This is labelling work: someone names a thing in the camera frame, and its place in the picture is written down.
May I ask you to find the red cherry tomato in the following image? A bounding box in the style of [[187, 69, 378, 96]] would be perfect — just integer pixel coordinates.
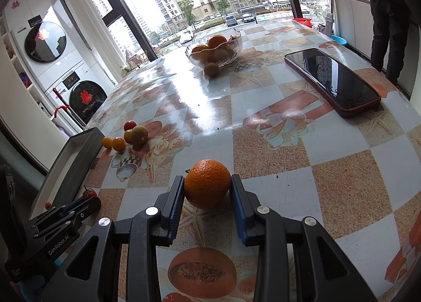
[[82, 187, 97, 199], [123, 120, 137, 131]]

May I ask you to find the yellow tomato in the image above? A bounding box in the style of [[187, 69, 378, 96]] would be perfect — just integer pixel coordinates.
[[111, 137, 126, 152], [101, 137, 113, 149], [123, 130, 133, 144]]

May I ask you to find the brown-green round fruit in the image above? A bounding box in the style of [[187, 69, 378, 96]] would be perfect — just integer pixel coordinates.
[[131, 125, 148, 145]]

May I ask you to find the large orange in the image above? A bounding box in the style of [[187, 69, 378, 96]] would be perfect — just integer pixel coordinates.
[[184, 159, 231, 209]]

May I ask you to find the grey cardboard tray box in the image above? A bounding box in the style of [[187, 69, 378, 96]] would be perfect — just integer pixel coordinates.
[[29, 127, 103, 219]]

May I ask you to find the lower washing machine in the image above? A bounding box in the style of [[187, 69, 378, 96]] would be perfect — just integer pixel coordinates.
[[46, 61, 116, 124]]

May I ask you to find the upper dryer machine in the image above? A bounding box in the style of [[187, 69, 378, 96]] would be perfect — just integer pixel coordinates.
[[12, 6, 82, 77]]

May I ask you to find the smartphone in red case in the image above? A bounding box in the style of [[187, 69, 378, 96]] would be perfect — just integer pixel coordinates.
[[284, 48, 381, 118]]

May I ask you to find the brown fruit beside bowl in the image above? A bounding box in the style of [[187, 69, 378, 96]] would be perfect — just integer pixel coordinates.
[[203, 63, 219, 78]]

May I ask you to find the orange in bowl front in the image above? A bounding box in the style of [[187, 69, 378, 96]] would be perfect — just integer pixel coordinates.
[[191, 45, 209, 61]]

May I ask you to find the orange in bowl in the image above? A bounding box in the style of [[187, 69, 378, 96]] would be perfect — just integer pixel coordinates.
[[207, 35, 227, 49], [191, 45, 209, 61]]

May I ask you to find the orange in bowl top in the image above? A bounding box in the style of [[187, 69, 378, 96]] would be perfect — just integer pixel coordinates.
[[207, 35, 227, 49]]

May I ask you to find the glass fruit bowl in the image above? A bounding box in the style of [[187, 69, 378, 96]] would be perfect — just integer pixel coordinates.
[[185, 28, 243, 69]]

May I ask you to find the blue plastic basin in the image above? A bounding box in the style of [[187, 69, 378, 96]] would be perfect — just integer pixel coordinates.
[[331, 35, 348, 46]]

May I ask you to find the red plastic basin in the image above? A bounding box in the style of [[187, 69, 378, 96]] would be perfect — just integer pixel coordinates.
[[293, 18, 313, 28]]

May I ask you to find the white cabinet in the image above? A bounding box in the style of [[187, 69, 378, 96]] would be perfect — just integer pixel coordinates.
[[333, 0, 373, 57]]

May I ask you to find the person in dark clothes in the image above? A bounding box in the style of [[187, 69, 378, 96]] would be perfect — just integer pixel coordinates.
[[370, 0, 410, 85]]

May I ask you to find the red-handled mop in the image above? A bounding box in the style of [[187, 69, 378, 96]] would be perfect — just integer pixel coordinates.
[[53, 88, 86, 129]]

